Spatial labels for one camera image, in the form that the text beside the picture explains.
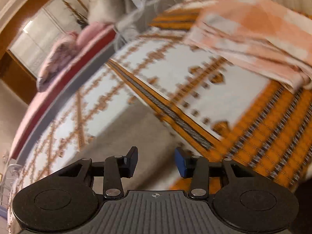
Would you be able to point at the orange heart patterned bedsheet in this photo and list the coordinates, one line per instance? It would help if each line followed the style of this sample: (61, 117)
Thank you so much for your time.
(220, 109)

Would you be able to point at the white sliding door wardrobe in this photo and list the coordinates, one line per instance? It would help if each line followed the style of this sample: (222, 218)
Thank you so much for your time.
(39, 33)

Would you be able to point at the orange patterned pillow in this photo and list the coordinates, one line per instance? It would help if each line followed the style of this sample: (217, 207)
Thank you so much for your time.
(180, 19)

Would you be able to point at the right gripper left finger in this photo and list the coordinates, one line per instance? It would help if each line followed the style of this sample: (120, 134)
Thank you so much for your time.
(72, 196)

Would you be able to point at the pink pillow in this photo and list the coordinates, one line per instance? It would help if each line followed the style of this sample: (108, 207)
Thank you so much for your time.
(90, 32)

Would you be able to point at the pink quilted large bed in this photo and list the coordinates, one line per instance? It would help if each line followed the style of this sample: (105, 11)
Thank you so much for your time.
(45, 105)

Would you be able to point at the white metal headboard frame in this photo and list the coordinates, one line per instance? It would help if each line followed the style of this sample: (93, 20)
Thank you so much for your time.
(138, 16)

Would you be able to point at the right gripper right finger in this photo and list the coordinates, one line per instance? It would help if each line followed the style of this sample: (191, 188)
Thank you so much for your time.
(238, 197)

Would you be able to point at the grey-brown fleece pants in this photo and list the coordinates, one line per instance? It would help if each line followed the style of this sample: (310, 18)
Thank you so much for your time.
(138, 126)

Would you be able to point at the folded pink comforter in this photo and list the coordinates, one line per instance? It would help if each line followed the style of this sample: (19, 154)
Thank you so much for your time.
(62, 52)

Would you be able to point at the wooden coat stand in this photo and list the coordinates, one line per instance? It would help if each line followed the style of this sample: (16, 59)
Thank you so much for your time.
(80, 19)

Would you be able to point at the folded peach checked cloth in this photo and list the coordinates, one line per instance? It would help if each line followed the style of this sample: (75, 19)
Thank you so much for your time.
(261, 36)

